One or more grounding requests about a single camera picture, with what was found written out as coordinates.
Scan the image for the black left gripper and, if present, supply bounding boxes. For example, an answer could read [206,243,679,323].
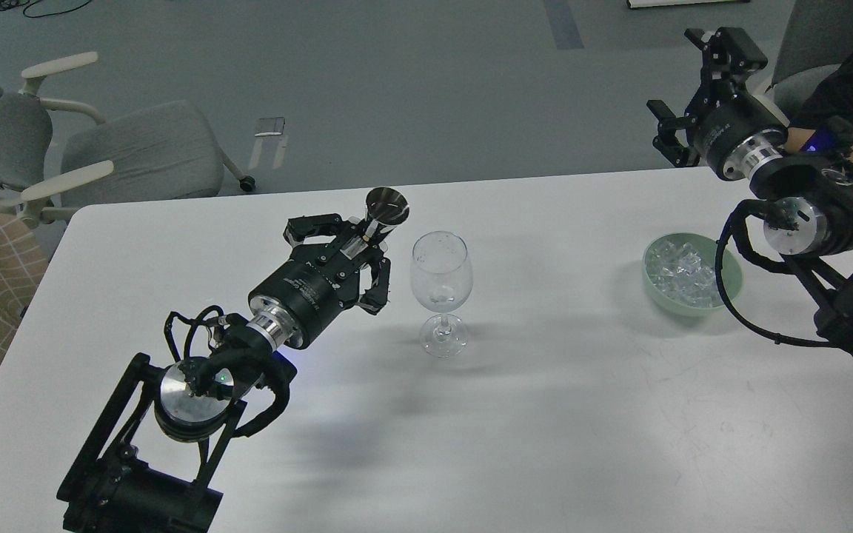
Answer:
[248,213,392,349]

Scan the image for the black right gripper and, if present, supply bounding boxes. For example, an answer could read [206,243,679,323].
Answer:
[646,27,786,181]

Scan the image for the steel double jigger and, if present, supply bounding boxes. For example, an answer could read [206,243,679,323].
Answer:
[341,187,409,259]

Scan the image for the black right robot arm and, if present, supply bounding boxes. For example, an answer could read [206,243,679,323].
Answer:
[647,27,853,357]

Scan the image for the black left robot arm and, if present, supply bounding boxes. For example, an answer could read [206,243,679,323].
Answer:
[57,208,409,532]

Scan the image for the clear wine glass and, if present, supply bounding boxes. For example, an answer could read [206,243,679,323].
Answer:
[410,232,474,358]

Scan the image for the pile of ice cubes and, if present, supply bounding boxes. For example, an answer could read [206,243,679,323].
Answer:
[644,239,722,308]

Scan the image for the grey chair at right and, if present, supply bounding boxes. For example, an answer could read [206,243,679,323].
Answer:
[767,1,853,119]

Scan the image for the silver floor plate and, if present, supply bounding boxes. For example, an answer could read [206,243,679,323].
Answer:
[253,117,287,138]

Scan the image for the green bowl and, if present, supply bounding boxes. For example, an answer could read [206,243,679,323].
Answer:
[642,232,726,318]

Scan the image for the grey office chair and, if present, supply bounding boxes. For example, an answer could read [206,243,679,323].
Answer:
[0,52,256,227]

